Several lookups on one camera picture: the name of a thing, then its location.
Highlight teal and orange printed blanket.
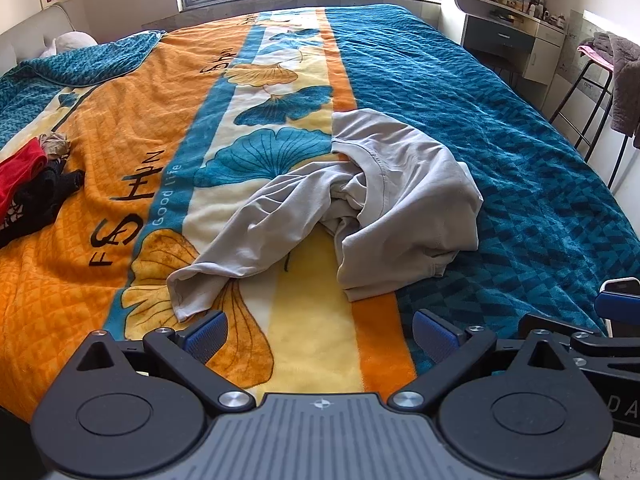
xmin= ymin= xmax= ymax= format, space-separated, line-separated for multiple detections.
xmin=0 ymin=4 xmax=640 ymax=426

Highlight beige crumpled cloth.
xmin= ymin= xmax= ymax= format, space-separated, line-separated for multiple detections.
xmin=39 ymin=132 xmax=72 ymax=162

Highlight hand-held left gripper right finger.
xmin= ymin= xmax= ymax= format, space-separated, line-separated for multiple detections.
xmin=387 ymin=309 xmax=586 ymax=414

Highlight red cloth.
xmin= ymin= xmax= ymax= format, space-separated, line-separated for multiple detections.
xmin=0 ymin=137 xmax=49 ymax=217

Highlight black clothes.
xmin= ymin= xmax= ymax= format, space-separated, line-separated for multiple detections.
xmin=0 ymin=157 xmax=87 ymax=249

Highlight white pillow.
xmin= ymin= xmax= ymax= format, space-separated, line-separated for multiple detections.
xmin=40 ymin=31 xmax=99 ymax=59

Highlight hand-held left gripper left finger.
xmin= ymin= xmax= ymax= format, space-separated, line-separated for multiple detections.
xmin=65 ymin=309 xmax=257 ymax=415

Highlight black metal stool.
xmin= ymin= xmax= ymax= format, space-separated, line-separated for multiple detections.
xmin=549 ymin=45 xmax=632 ymax=177

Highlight white tufted headboard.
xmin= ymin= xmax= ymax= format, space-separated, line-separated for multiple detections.
xmin=0 ymin=5 xmax=72 ymax=77

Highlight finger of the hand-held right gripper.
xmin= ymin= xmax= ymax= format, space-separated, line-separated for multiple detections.
xmin=520 ymin=312 xmax=640 ymax=377
xmin=595 ymin=276 xmax=640 ymax=337

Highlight grey t-shirt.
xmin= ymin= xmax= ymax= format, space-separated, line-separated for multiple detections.
xmin=167 ymin=108 xmax=483 ymax=323

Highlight grey-brown clothes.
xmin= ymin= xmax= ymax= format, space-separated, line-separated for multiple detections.
xmin=592 ymin=31 xmax=640 ymax=137

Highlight grey and cream dressing table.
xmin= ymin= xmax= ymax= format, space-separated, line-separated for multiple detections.
xmin=456 ymin=0 xmax=568 ymax=86

